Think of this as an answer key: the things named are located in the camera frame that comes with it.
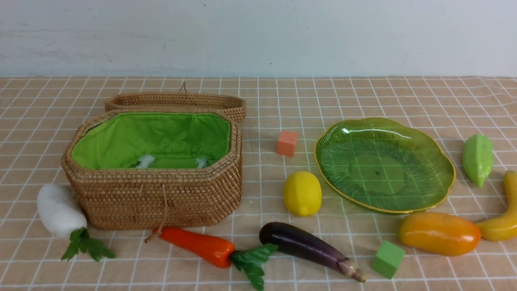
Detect orange carrot green leaves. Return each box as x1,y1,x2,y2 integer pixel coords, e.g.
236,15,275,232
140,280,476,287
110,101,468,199
146,227,278,291

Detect purple eggplant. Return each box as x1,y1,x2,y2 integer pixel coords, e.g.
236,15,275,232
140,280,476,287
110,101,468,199
258,221,366,283

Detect green glass leaf plate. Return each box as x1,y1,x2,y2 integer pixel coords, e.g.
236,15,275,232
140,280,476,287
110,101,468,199
314,118,456,214

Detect green starfruit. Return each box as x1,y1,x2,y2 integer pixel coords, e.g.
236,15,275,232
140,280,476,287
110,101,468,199
463,134,494,188

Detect orange mango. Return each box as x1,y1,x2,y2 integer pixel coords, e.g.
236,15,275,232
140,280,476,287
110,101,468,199
398,211,481,257

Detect woven wicker basket green lining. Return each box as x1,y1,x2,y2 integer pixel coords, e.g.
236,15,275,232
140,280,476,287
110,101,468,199
61,109,243,230

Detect white daikon radish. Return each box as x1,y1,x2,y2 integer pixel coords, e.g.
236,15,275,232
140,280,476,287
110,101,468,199
36,183,115,262

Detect woven wicker basket lid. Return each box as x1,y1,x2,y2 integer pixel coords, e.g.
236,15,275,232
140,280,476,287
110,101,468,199
105,82,247,123

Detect green foam cube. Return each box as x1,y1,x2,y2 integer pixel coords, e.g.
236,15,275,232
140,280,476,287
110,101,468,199
370,240,406,279

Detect yellow lemon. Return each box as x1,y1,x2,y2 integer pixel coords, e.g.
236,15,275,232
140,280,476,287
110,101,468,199
283,171,322,217

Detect orange foam cube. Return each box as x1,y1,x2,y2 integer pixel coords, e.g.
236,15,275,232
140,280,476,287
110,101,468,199
276,130,298,157

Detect yellow banana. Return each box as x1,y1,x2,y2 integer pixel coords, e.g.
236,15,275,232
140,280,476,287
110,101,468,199
476,170,517,241

